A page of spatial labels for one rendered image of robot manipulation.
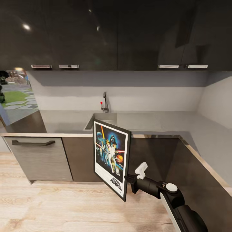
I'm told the poster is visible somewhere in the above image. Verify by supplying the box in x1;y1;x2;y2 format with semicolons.
92;118;132;202

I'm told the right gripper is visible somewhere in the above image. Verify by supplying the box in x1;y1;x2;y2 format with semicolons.
124;174;152;194

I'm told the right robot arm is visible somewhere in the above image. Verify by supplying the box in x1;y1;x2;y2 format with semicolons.
124;162;208;232

